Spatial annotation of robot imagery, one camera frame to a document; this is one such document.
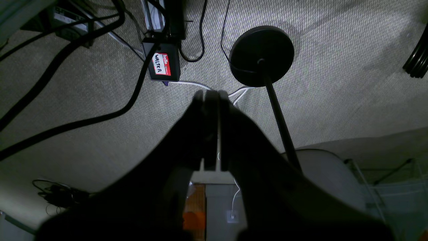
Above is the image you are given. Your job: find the thick black cable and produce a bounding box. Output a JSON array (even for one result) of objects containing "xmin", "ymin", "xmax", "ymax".
[{"xmin": 0, "ymin": 0, "xmax": 171, "ymax": 161}]

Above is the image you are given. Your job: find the black box with name sticker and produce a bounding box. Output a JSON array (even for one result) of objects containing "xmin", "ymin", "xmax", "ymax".
[{"xmin": 148, "ymin": 38, "xmax": 181, "ymax": 86}]

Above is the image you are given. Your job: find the white cable on floor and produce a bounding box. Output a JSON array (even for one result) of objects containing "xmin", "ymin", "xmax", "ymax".
[{"xmin": 164, "ymin": 80, "xmax": 251, "ymax": 105}]

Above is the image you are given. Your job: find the thin black cable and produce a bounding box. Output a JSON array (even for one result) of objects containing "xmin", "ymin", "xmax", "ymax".
[{"xmin": 179, "ymin": 0, "xmax": 206, "ymax": 63}]

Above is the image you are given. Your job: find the black round lamp stand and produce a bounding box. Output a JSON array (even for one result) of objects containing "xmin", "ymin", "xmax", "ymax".
[{"xmin": 229, "ymin": 25, "xmax": 302, "ymax": 171}]

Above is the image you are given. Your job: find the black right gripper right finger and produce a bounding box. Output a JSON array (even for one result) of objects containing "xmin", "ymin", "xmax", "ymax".
[{"xmin": 219, "ymin": 91, "xmax": 394, "ymax": 241}]

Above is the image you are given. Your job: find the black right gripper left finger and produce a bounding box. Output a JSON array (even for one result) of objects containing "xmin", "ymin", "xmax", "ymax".
[{"xmin": 37, "ymin": 91, "xmax": 220, "ymax": 241}]

